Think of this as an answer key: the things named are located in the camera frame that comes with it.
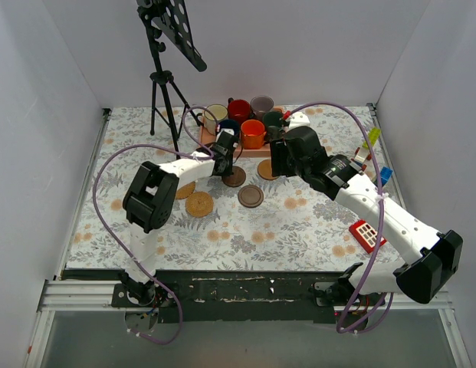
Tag toy brick car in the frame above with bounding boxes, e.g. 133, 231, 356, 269
352, 127, 381, 170

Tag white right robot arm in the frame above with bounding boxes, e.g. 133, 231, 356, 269
270, 125, 463, 305

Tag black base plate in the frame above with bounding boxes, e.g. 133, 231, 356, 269
61, 268, 430, 325

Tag light wooden coaster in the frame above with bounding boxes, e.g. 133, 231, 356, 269
257, 159, 277, 181

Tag cream enamel mug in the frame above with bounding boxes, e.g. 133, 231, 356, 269
196, 104, 228, 136

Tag dark wooden coaster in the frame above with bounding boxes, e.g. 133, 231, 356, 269
222, 166, 246, 188
238, 185, 264, 208

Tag red toy brick window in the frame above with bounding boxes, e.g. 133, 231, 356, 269
349, 219, 377, 254

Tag floral table mat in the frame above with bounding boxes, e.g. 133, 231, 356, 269
67, 105, 419, 273

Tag pink serving tray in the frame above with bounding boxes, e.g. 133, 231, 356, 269
197, 106, 291, 159

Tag grey lilac mug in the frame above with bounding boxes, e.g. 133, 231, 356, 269
250, 95, 274, 120

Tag blue green toy bricks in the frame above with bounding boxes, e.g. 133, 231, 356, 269
375, 166, 393, 187

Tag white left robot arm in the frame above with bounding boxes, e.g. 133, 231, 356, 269
123, 130, 238, 307

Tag orange mug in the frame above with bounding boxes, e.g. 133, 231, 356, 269
241, 119, 270, 150

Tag red mug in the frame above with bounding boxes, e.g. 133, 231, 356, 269
227, 97, 251, 124

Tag black music stand tripod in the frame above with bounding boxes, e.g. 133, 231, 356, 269
137, 0, 207, 150

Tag woven cork coaster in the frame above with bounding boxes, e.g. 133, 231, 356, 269
175, 182, 196, 200
185, 192, 214, 218

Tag dark blue mug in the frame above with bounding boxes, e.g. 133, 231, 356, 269
218, 119, 241, 134

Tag dark green mug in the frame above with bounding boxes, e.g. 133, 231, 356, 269
262, 110, 284, 143

